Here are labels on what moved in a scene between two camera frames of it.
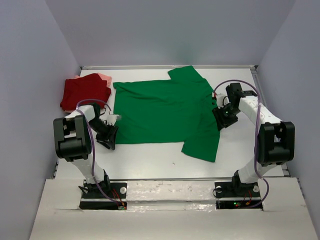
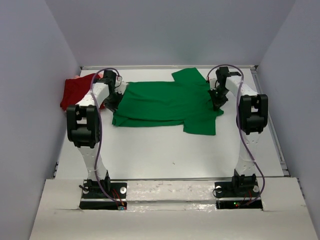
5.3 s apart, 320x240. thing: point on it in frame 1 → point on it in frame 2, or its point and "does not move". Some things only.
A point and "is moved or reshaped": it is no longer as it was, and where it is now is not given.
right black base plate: x=228 y=189 does not move
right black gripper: x=221 y=121 → x=218 y=103
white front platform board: x=173 y=210 does not move
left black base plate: x=93 y=198 does not move
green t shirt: x=178 y=110 is moved or reshaped
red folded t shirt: x=80 y=89 does not move
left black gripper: x=108 y=140 → x=113 y=107
